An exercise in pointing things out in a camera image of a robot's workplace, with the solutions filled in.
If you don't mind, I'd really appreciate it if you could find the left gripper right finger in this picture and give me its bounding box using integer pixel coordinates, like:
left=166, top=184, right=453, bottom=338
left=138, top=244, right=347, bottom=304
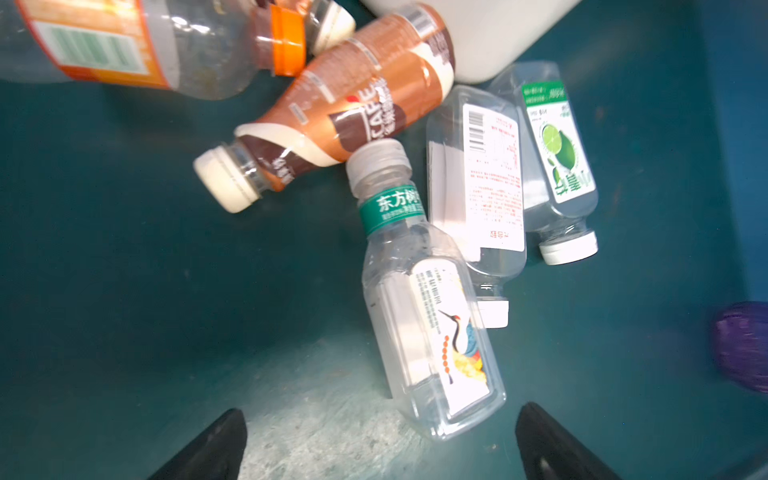
left=515, top=402, right=620, bottom=480

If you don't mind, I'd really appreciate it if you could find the clear bottle pink label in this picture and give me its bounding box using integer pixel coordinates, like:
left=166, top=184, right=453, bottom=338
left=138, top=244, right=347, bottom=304
left=426, top=85, right=527, bottom=329

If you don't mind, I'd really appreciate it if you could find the clear bottle green neck label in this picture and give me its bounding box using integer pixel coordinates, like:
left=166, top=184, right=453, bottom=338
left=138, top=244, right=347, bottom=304
left=346, top=139, right=506, bottom=441

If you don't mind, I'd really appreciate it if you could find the brown label bottle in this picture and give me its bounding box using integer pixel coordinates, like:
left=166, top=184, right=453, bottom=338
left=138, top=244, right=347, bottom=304
left=249, top=0, right=356, bottom=56

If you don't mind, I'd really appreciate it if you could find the clear bottle lime label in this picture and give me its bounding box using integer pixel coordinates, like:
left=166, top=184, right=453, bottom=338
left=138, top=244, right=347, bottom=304
left=489, top=61, right=599, bottom=265

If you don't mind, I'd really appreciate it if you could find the clear bottle orange label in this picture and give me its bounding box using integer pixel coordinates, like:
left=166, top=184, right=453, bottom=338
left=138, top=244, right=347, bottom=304
left=1, top=1, right=308, bottom=100

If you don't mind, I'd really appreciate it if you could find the purple spiky ball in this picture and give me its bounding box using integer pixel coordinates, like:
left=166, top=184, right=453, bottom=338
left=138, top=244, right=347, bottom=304
left=712, top=301, right=767, bottom=394

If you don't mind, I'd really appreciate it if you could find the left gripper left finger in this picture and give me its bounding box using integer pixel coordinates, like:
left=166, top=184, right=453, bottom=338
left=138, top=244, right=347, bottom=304
left=149, top=408, right=248, bottom=480

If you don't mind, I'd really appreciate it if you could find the white plastic waste bin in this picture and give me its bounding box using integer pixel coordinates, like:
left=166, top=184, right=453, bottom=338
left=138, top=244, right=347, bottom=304
left=359, top=0, right=583, bottom=85

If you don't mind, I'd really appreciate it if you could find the brown bottle white cap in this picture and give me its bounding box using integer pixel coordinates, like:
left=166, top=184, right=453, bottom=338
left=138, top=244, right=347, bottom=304
left=193, top=3, right=456, bottom=213

